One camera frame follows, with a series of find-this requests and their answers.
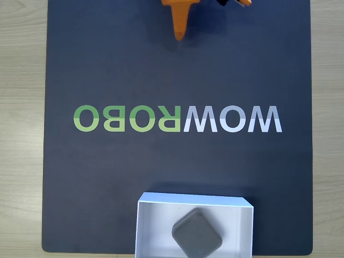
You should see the dark mat with WOWROBO print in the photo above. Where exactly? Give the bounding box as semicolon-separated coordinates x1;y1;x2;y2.
41;0;314;255

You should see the grey square USB charger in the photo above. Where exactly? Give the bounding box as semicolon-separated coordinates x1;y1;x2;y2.
171;206;224;258

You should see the white cardboard box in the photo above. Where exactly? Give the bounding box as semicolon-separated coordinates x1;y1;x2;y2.
134;191;255;258

